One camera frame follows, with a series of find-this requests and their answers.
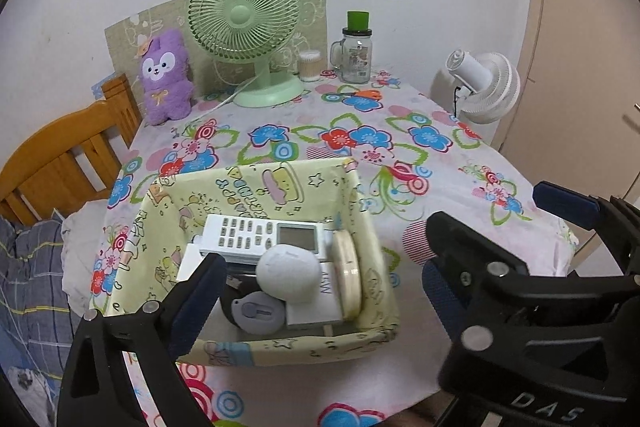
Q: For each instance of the white 45W charger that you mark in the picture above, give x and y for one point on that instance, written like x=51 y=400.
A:
x=323 y=309

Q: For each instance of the orange scissors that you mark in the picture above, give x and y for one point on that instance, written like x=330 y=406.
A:
x=373 y=94

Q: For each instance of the cotton swab container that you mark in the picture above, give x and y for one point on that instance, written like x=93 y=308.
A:
x=309 y=64

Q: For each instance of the white square charger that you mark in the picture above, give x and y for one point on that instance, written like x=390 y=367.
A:
x=192 y=258

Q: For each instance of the wooden chair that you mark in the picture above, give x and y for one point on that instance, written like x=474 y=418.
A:
x=70 y=161

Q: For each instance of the yellow cartoon storage box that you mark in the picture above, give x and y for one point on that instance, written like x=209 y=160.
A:
x=323 y=190

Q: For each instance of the beige cartoon backboard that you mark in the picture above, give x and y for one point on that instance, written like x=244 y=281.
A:
x=219 y=56

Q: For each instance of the purple plush bunny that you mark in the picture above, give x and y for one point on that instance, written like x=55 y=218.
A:
x=163 y=71

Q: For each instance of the plaid blue bedding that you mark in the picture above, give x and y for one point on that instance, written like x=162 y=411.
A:
x=37 y=324

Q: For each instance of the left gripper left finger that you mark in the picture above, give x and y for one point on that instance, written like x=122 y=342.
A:
x=96 y=389

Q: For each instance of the glass jar green lid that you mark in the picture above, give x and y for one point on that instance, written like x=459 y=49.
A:
x=351 y=57

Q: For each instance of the lavender round gadget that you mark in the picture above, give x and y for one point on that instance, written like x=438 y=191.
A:
x=258 y=314

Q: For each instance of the white remote control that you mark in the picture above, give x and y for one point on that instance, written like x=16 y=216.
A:
x=244 y=240

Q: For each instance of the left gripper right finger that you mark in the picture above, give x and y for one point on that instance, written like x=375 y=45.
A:
x=538 y=351

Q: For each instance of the green desk fan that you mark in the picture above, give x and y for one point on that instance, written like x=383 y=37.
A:
x=265 y=88

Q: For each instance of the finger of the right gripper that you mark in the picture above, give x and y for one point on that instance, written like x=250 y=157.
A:
x=475 y=241
x=585 y=206

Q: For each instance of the cream round compact mirror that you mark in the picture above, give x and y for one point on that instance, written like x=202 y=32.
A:
x=347 y=270

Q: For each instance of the white standing fan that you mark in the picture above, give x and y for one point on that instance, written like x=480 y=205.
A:
x=480 y=88

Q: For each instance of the floral tablecloth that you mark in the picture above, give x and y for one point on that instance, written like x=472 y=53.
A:
x=382 y=157

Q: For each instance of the beige door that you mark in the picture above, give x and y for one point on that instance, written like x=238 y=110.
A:
x=583 y=76

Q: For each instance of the white earbud case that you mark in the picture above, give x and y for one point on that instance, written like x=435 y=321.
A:
x=289 y=273

